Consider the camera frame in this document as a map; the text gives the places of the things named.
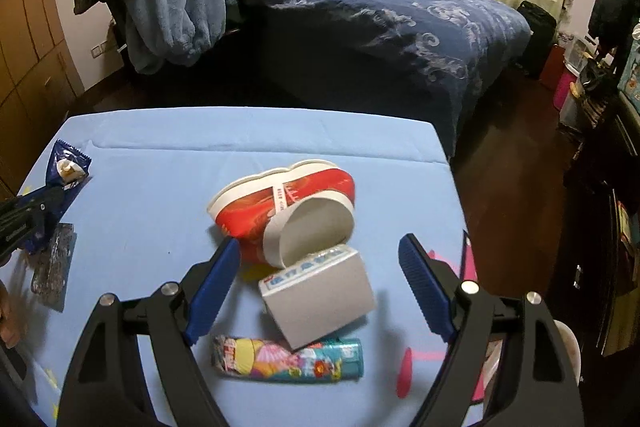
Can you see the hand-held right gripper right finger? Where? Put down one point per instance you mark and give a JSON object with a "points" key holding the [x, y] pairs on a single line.
{"points": [[425, 287]]}

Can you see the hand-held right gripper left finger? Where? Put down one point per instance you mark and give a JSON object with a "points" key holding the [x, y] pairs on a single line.
{"points": [[212, 292]]}

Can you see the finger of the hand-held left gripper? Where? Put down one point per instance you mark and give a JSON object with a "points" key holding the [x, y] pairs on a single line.
{"points": [[42, 204]]}

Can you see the blue snack wrapper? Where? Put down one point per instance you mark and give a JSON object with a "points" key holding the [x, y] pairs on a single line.
{"points": [[62, 157]]}

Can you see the silver foil wrapper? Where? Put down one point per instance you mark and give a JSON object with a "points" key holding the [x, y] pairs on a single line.
{"points": [[52, 267]]}

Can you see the red cartoon snack packet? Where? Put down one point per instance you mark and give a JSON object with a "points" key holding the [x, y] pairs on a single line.
{"points": [[280, 359]]}

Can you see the small white box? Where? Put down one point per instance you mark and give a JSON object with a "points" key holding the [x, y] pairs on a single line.
{"points": [[325, 302]]}

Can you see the red white paper cup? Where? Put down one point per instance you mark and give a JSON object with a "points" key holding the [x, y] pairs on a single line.
{"points": [[300, 192]]}

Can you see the person's left hand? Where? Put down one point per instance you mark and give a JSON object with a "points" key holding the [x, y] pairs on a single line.
{"points": [[10, 317]]}

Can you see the light blue star tablecloth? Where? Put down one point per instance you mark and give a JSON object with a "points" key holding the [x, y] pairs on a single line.
{"points": [[150, 157]]}

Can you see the brown wooden wardrobe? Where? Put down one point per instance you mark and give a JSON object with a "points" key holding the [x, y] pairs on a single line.
{"points": [[30, 32]]}

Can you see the dark wooden dresser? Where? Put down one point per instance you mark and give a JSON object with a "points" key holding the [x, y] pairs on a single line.
{"points": [[605, 207]]}

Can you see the light blue fleece blanket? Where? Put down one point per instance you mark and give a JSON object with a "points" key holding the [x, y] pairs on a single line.
{"points": [[175, 7]]}

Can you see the pink bin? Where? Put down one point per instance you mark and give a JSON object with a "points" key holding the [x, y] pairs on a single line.
{"points": [[566, 92]]}

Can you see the red box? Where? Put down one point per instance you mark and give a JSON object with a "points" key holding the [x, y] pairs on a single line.
{"points": [[552, 62]]}

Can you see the black suitcase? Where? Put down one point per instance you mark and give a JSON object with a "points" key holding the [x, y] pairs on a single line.
{"points": [[537, 37]]}

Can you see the dark blue patterned duvet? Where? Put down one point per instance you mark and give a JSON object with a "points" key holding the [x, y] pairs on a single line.
{"points": [[375, 7]]}

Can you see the black hanging coat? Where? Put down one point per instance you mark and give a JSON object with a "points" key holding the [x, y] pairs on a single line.
{"points": [[610, 7]]}

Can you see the wall socket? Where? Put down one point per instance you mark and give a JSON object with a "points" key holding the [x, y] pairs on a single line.
{"points": [[98, 49]]}

